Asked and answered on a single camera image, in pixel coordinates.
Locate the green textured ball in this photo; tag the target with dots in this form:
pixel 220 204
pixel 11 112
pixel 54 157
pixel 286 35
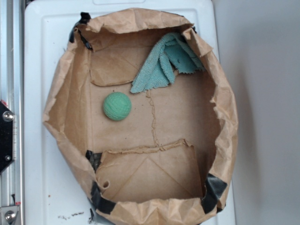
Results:
pixel 117 106

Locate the brown paper bag tray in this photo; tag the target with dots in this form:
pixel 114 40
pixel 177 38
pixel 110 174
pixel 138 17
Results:
pixel 171 160

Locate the white plastic bin lid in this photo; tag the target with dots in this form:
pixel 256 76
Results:
pixel 52 194

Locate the black metal bracket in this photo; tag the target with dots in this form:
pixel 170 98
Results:
pixel 7 154

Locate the teal microfiber cloth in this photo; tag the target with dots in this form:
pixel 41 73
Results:
pixel 170 52

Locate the aluminium frame rail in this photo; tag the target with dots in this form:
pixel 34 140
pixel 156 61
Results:
pixel 12 209

